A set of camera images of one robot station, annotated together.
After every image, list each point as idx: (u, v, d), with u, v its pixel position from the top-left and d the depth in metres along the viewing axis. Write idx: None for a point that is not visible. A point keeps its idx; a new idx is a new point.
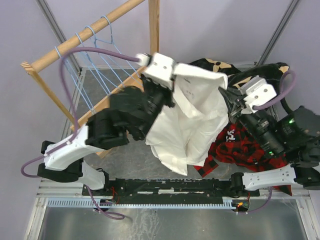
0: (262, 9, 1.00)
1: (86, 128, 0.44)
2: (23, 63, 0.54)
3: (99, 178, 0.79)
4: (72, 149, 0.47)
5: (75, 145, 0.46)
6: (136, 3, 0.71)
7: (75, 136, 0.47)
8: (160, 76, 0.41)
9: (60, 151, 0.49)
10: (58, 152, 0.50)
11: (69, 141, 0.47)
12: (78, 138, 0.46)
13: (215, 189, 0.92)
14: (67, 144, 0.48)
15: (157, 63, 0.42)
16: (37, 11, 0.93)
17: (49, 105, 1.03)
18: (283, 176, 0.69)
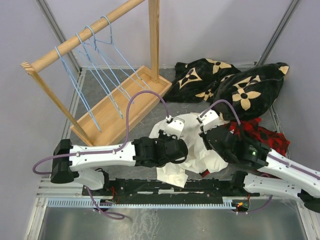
0: (262, 9, 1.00)
1: (133, 146, 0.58)
2: (23, 63, 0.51)
3: (98, 178, 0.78)
4: (114, 158, 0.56)
5: (118, 156, 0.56)
6: (135, 3, 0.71)
7: (120, 149, 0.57)
8: (177, 128, 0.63)
9: (99, 157, 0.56)
10: (95, 157, 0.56)
11: (115, 151, 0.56)
12: (123, 151, 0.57)
13: (215, 189, 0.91)
14: (111, 153, 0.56)
15: (175, 121, 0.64)
16: (37, 11, 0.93)
17: (49, 105, 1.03)
18: (288, 187, 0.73)
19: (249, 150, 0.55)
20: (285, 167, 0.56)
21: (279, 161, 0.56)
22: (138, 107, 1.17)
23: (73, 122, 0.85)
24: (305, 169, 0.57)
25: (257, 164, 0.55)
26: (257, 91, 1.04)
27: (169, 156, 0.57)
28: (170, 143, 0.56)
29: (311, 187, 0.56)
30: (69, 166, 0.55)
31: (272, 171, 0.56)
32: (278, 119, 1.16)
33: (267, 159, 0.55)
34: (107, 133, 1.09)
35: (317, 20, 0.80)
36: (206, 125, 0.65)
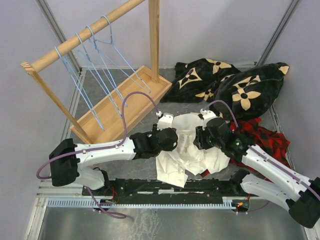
0: (262, 9, 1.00)
1: (131, 140, 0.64)
2: (23, 63, 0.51)
3: (98, 177, 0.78)
4: (117, 152, 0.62)
5: (121, 150, 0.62)
6: (136, 3, 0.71)
7: (121, 144, 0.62)
8: (168, 121, 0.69)
9: (104, 152, 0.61)
10: (101, 152, 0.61)
11: (117, 146, 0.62)
12: (124, 146, 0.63)
13: (215, 189, 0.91)
14: (114, 148, 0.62)
15: (165, 116, 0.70)
16: (37, 11, 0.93)
17: (49, 105, 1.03)
18: (280, 192, 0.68)
19: (234, 141, 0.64)
20: (262, 160, 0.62)
21: (258, 153, 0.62)
22: (139, 107, 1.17)
23: (74, 122, 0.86)
24: (284, 168, 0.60)
25: (239, 154, 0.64)
26: (257, 91, 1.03)
27: (162, 145, 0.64)
28: (159, 133, 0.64)
29: (283, 183, 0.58)
30: (77, 162, 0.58)
31: (251, 162, 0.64)
32: (278, 119, 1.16)
33: (248, 150, 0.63)
34: (109, 133, 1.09)
35: (317, 20, 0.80)
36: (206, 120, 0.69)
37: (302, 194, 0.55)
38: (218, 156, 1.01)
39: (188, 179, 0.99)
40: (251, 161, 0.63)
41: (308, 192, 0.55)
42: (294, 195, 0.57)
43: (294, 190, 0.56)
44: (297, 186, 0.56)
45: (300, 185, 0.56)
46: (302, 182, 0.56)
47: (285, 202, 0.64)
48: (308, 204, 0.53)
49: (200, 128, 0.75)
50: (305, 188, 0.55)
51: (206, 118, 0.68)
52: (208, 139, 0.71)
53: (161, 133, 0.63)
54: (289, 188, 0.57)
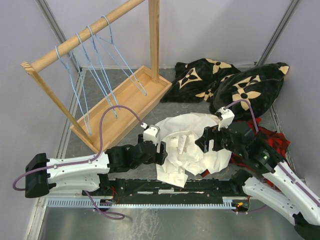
0: (262, 9, 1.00)
1: (106, 154, 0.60)
2: (23, 63, 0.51)
3: (89, 180, 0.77)
4: (90, 168, 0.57)
5: (94, 165, 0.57)
6: (135, 3, 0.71)
7: (95, 158, 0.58)
8: (152, 134, 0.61)
9: (76, 167, 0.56)
10: (72, 167, 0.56)
11: (90, 161, 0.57)
12: (98, 161, 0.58)
13: (215, 188, 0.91)
14: (87, 163, 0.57)
15: (149, 129, 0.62)
16: (37, 11, 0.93)
17: (49, 105, 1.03)
18: (287, 204, 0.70)
19: (262, 153, 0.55)
20: (290, 182, 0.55)
21: (287, 173, 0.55)
22: (139, 108, 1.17)
23: (73, 123, 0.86)
24: (310, 193, 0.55)
25: (263, 168, 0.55)
26: (257, 91, 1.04)
27: (137, 159, 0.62)
28: (135, 146, 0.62)
29: (307, 209, 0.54)
30: (47, 178, 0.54)
31: (275, 180, 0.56)
32: (278, 119, 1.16)
33: (276, 167, 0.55)
34: (107, 134, 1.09)
35: (317, 20, 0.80)
36: (224, 120, 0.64)
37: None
38: (218, 157, 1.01)
39: (188, 179, 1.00)
40: (276, 180, 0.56)
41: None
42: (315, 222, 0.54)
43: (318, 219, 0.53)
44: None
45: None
46: None
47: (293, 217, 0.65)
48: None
49: (215, 129, 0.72)
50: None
51: (225, 118, 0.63)
52: (225, 143, 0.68)
53: (137, 146, 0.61)
54: (312, 216, 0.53)
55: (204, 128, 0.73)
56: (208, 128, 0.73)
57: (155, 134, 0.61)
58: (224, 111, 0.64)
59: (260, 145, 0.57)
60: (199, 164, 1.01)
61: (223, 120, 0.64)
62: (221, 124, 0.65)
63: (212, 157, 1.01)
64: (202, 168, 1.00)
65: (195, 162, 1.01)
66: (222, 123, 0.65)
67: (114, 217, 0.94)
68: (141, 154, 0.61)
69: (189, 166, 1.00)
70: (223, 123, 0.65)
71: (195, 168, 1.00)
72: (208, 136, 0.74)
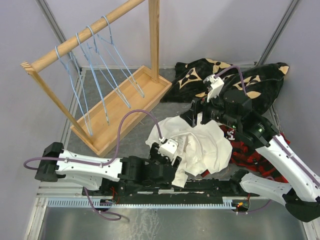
0: (262, 9, 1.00)
1: (121, 163, 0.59)
2: (23, 63, 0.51)
3: (92, 180, 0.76)
4: (100, 172, 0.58)
5: (104, 170, 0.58)
6: (135, 3, 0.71)
7: (107, 164, 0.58)
8: (169, 149, 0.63)
9: (86, 167, 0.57)
10: (82, 166, 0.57)
11: (102, 165, 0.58)
12: (109, 167, 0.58)
13: (215, 189, 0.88)
14: (98, 166, 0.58)
15: (168, 144, 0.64)
16: (37, 11, 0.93)
17: (49, 105, 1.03)
18: (277, 188, 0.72)
19: (257, 126, 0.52)
20: (285, 157, 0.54)
21: (282, 147, 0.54)
22: (138, 108, 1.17)
23: (73, 123, 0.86)
24: (305, 168, 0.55)
25: (257, 141, 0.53)
26: (257, 91, 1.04)
27: (153, 180, 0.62)
28: (156, 168, 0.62)
29: (302, 186, 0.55)
30: (55, 169, 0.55)
31: (270, 155, 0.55)
32: (278, 119, 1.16)
33: (271, 141, 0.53)
34: (107, 133, 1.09)
35: (317, 20, 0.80)
36: (214, 90, 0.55)
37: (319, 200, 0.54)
38: (218, 157, 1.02)
39: (187, 179, 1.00)
40: (272, 155, 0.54)
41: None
42: (307, 198, 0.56)
43: (311, 194, 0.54)
44: (315, 191, 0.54)
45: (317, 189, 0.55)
46: None
47: (281, 196, 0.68)
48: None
49: (204, 101, 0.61)
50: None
51: (214, 87, 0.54)
52: (216, 117, 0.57)
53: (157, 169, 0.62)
54: (306, 191, 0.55)
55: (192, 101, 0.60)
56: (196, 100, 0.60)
57: (173, 150, 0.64)
58: (214, 80, 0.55)
59: (254, 117, 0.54)
60: (200, 164, 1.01)
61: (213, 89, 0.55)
62: (211, 96, 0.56)
63: (211, 157, 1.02)
64: (202, 168, 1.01)
65: (195, 163, 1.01)
66: (211, 93, 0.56)
67: (114, 219, 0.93)
68: (158, 177, 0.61)
69: (190, 167, 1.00)
70: (211, 93, 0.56)
71: (196, 168, 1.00)
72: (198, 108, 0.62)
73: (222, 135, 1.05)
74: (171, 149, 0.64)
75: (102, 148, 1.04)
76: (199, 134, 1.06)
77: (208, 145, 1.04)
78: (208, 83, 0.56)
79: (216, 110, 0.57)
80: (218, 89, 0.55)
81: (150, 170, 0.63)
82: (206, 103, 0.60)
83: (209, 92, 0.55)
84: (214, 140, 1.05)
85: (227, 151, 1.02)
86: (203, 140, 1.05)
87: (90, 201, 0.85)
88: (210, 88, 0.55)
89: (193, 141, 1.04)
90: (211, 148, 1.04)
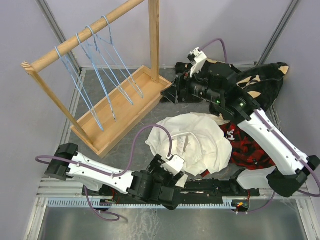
0: (262, 9, 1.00)
1: (132, 177, 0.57)
2: (23, 63, 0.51)
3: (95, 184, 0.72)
4: (110, 183, 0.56)
5: (114, 182, 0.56)
6: (135, 3, 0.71)
7: (118, 175, 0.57)
8: (174, 167, 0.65)
9: (96, 175, 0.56)
10: (93, 172, 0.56)
11: (113, 176, 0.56)
12: (120, 179, 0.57)
13: (215, 189, 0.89)
14: (108, 176, 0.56)
15: (174, 161, 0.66)
16: (37, 11, 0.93)
17: (49, 105, 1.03)
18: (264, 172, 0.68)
19: (238, 102, 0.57)
20: (265, 130, 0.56)
21: (262, 121, 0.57)
22: (138, 107, 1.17)
23: (73, 122, 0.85)
24: (286, 142, 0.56)
25: (239, 116, 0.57)
26: (257, 91, 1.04)
27: (160, 201, 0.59)
28: (168, 189, 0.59)
29: (282, 159, 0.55)
30: (66, 172, 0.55)
31: (252, 129, 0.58)
32: (278, 119, 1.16)
33: (252, 115, 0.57)
34: (108, 133, 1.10)
35: (317, 20, 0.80)
36: (197, 65, 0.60)
37: (298, 173, 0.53)
38: (218, 157, 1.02)
39: (188, 179, 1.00)
40: (253, 129, 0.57)
41: (303, 170, 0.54)
42: (287, 171, 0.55)
43: (292, 167, 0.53)
44: (295, 164, 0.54)
45: (297, 163, 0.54)
46: (301, 159, 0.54)
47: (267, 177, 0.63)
48: (301, 182, 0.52)
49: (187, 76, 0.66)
50: (301, 167, 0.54)
51: (198, 60, 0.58)
52: (199, 91, 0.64)
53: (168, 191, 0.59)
54: (286, 165, 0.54)
55: (177, 76, 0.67)
56: (180, 75, 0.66)
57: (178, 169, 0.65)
58: (197, 54, 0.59)
59: (237, 93, 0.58)
60: (200, 165, 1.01)
61: (196, 63, 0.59)
62: (194, 70, 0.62)
63: (211, 156, 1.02)
64: (203, 168, 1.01)
65: (196, 163, 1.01)
66: (195, 66, 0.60)
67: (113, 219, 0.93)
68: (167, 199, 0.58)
69: (190, 168, 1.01)
70: (195, 66, 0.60)
71: (197, 169, 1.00)
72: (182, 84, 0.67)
73: (222, 134, 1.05)
74: (175, 168, 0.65)
75: (102, 148, 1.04)
76: (199, 135, 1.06)
77: (208, 145, 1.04)
78: (193, 57, 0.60)
79: (199, 85, 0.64)
80: (201, 62, 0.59)
81: (159, 189, 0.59)
82: (190, 79, 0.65)
83: (193, 66, 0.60)
84: (215, 140, 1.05)
85: (228, 150, 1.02)
86: (204, 140, 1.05)
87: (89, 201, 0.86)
88: (194, 61, 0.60)
89: (194, 142, 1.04)
90: (211, 148, 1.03)
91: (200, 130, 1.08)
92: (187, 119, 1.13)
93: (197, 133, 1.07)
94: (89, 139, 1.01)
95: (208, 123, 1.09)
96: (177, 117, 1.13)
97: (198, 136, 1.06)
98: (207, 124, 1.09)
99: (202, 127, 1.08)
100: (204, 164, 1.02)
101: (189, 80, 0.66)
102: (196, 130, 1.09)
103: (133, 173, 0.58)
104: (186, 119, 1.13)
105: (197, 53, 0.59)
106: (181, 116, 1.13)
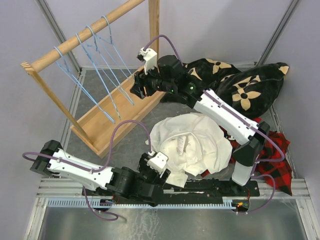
0: (261, 9, 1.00)
1: (111, 172, 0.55)
2: (23, 64, 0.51)
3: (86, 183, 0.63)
4: (89, 178, 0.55)
5: (93, 177, 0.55)
6: (135, 3, 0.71)
7: (97, 171, 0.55)
8: (158, 164, 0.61)
9: (76, 170, 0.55)
10: (73, 168, 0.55)
11: (92, 172, 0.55)
12: (99, 174, 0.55)
13: (215, 189, 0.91)
14: (88, 171, 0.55)
15: (157, 157, 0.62)
16: (37, 11, 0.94)
17: (49, 105, 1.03)
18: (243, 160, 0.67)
19: (189, 86, 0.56)
20: (216, 107, 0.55)
21: (212, 99, 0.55)
22: (138, 107, 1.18)
23: (73, 122, 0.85)
24: (237, 113, 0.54)
25: (192, 100, 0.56)
26: (257, 91, 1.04)
27: (141, 197, 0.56)
28: (148, 185, 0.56)
29: (235, 130, 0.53)
30: (46, 167, 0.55)
31: (205, 109, 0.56)
32: (278, 119, 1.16)
33: (202, 96, 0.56)
34: (107, 133, 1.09)
35: (316, 20, 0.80)
36: (148, 63, 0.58)
37: (251, 139, 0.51)
38: (218, 157, 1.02)
39: (188, 179, 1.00)
40: (205, 108, 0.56)
41: (257, 137, 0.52)
42: (243, 140, 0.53)
43: (244, 135, 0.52)
44: (247, 132, 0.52)
45: (249, 130, 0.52)
46: (252, 126, 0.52)
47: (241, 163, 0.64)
48: (254, 148, 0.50)
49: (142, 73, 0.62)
50: (254, 133, 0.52)
51: (148, 59, 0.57)
52: (156, 86, 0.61)
53: (147, 187, 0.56)
54: (240, 134, 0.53)
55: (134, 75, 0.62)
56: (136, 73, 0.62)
57: (161, 165, 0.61)
58: (145, 53, 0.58)
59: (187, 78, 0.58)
60: (200, 166, 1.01)
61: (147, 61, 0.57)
62: (147, 68, 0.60)
63: (210, 155, 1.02)
64: (202, 168, 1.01)
65: (195, 162, 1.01)
66: (147, 64, 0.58)
67: (112, 219, 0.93)
68: (147, 196, 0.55)
69: (190, 168, 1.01)
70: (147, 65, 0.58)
71: (196, 169, 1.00)
72: (139, 82, 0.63)
73: (222, 135, 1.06)
74: (159, 164, 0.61)
75: (101, 148, 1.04)
76: (199, 135, 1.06)
77: (207, 145, 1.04)
78: (142, 57, 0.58)
79: (155, 79, 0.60)
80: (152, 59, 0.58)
81: (140, 185, 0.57)
82: (145, 76, 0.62)
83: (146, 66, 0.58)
84: (215, 140, 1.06)
85: (228, 149, 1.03)
86: (204, 139, 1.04)
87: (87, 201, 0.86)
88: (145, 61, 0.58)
89: (194, 141, 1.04)
90: (211, 148, 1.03)
91: (200, 130, 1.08)
92: (188, 119, 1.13)
93: (197, 132, 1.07)
94: (89, 139, 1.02)
95: (209, 124, 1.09)
96: (178, 117, 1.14)
97: (197, 136, 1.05)
98: (207, 125, 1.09)
99: (203, 127, 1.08)
100: (203, 164, 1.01)
101: (144, 77, 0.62)
102: (197, 129, 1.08)
103: (113, 169, 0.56)
104: (186, 119, 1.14)
105: (144, 52, 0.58)
106: (181, 116, 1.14)
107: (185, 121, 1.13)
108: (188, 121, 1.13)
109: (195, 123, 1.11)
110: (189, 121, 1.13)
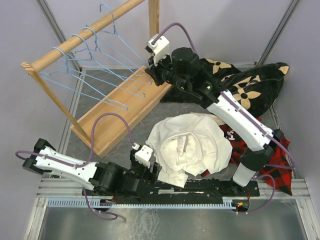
0: (261, 9, 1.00)
1: (95, 168, 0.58)
2: (23, 64, 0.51)
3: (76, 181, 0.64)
4: (73, 173, 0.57)
5: (77, 173, 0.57)
6: (136, 3, 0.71)
7: (81, 166, 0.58)
8: (143, 157, 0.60)
9: (62, 166, 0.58)
10: (58, 164, 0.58)
11: (75, 167, 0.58)
12: (83, 170, 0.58)
13: (215, 188, 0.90)
14: (71, 167, 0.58)
15: (142, 150, 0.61)
16: (37, 11, 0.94)
17: (49, 104, 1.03)
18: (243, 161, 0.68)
19: (205, 85, 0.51)
20: (233, 111, 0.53)
21: (230, 102, 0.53)
22: (139, 107, 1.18)
23: (73, 122, 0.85)
24: (253, 119, 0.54)
25: (208, 100, 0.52)
26: (257, 91, 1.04)
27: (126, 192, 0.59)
28: (132, 180, 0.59)
29: (250, 136, 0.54)
30: (33, 164, 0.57)
31: (220, 111, 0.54)
32: (278, 119, 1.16)
33: (219, 97, 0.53)
34: (107, 133, 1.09)
35: (317, 20, 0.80)
36: (158, 56, 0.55)
37: (266, 147, 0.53)
38: (219, 157, 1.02)
39: (188, 179, 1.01)
40: (221, 111, 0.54)
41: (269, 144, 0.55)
42: (256, 147, 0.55)
43: (259, 143, 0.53)
44: (262, 139, 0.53)
45: (264, 138, 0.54)
46: (267, 134, 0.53)
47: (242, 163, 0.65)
48: (268, 155, 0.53)
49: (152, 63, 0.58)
50: (268, 141, 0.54)
51: (158, 51, 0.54)
52: (166, 78, 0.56)
53: (131, 182, 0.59)
54: (255, 141, 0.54)
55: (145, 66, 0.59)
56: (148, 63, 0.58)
57: (146, 158, 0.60)
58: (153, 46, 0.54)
59: (203, 76, 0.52)
60: (200, 166, 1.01)
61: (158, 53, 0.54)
62: (157, 60, 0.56)
63: (210, 155, 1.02)
64: (202, 168, 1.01)
65: (195, 162, 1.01)
66: (157, 57, 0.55)
67: (112, 219, 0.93)
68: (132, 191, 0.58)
69: (190, 168, 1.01)
70: (156, 57, 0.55)
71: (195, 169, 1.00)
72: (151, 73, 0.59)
73: (222, 135, 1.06)
74: (144, 156, 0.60)
75: (101, 148, 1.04)
76: (198, 134, 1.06)
77: (207, 145, 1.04)
78: (150, 50, 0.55)
79: (166, 71, 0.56)
80: (163, 50, 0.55)
81: (125, 181, 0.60)
82: (155, 68, 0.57)
83: (155, 58, 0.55)
84: (215, 140, 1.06)
85: (227, 149, 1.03)
86: (204, 139, 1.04)
87: (87, 201, 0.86)
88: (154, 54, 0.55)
89: (194, 141, 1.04)
90: (211, 148, 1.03)
91: (200, 130, 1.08)
92: (188, 119, 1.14)
93: (197, 132, 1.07)
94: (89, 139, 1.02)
95: (209, 123, 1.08)
96: (178, 117, 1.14)
97: (198, 135, 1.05)
98: (207, 125, 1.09)
99: (202, 126, 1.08)
100: (203, 164, 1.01)
101: (154, 68, 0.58)
102: (197, 129, 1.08)
103: (97, 164, 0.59)
104: (186, 119, 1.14)
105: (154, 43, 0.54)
106: (181, 116, 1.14)
107: (185, 121, 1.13)
108: (188, 120, 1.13)
109: (194, 122, 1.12)
110: (189, 120, 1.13)
